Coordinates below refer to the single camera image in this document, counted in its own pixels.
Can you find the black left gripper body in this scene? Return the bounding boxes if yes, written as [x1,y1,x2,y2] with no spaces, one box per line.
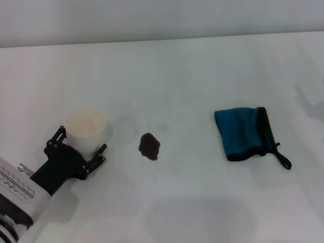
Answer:
[31,143,89,197]

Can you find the white paper cup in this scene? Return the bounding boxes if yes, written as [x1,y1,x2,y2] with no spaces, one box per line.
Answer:
[66,107,107,156]

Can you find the blue rag with black loop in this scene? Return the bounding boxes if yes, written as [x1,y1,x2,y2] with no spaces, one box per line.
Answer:
[214,106,292,171]

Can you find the black water stain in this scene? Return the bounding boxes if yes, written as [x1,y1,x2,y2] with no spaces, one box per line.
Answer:
[137,132,161,162]

